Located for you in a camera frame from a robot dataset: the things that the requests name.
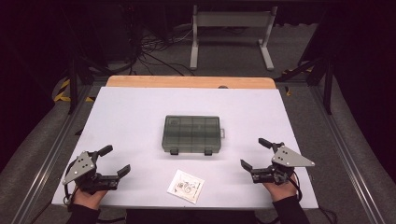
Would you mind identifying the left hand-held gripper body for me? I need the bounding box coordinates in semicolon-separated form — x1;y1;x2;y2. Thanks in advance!
61;150;120;195

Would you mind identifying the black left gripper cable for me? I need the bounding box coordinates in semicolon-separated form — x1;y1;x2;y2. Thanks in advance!
63;159;79;213

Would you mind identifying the white table mat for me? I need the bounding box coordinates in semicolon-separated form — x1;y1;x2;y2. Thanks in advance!
50;86;319;210

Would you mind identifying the aluminium floor rail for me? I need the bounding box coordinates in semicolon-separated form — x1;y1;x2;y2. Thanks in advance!
311;83;389;224
10;83;94;224

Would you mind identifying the person's left hand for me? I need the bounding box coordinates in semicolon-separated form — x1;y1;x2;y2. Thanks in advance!
73;186;108;211

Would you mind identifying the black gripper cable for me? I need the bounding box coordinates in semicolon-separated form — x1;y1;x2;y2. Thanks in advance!
292;171;304;202
63;159;79;213

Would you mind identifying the grey metal stand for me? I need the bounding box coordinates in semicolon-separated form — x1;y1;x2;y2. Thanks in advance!
190;4;278;72

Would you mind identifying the person's right hand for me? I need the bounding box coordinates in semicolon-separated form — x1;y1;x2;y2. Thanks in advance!
262;175;299;203

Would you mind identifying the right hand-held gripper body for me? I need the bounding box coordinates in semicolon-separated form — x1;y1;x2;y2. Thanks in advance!
251;142;316;187

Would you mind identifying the grey clear compartment box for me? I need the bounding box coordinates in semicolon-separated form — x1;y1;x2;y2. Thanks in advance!
161;115;226;157

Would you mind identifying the yellow black floor tape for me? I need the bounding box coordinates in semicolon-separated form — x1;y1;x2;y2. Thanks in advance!
53;77;96;104
281;66;314;97

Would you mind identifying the wooden table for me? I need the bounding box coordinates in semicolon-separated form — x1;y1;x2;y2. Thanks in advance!
106;75;277;91

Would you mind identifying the bundle of black floor cables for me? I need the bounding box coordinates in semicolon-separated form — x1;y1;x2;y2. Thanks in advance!
136;26;196;77

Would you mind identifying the black metal stand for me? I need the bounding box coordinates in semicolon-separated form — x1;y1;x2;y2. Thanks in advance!
66;46;110;115
275;55;336;116

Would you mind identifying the person's dark clothing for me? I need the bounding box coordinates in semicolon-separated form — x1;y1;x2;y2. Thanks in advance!
125;208;260;224

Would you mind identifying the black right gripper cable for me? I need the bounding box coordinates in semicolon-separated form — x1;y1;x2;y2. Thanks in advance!
292;171;304;202

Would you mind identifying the clear plastic parts packet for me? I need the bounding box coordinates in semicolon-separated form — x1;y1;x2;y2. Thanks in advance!
166;169;205;205

